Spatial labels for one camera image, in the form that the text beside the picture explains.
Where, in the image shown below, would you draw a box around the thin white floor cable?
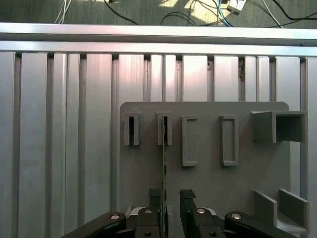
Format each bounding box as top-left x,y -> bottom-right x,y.
262,0 -> 283,28

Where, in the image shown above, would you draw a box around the blue floor cable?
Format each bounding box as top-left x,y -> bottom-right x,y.
216,0 -> 235,28

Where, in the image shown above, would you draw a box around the grey parts rack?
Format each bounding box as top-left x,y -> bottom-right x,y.
119,101 -> 310,238

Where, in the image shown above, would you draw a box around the white floor cables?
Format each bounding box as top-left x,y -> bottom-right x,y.
53,0 -> 73,24

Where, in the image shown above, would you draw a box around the green RAM stick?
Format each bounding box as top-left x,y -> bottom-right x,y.
161,117 -> 168,238

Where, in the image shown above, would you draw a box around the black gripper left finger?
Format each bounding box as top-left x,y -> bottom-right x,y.
61,188 -> 163,238

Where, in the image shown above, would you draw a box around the white floor power strip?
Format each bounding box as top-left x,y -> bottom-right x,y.
226,0 -> 249,13

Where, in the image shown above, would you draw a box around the looped black floor cable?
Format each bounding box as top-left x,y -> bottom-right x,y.
160,0 -> 225,27

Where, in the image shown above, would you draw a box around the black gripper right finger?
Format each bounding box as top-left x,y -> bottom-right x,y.
179,189 -> 293,238

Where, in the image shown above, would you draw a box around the long black floor cable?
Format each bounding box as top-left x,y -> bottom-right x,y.
269,0 -> 317,28

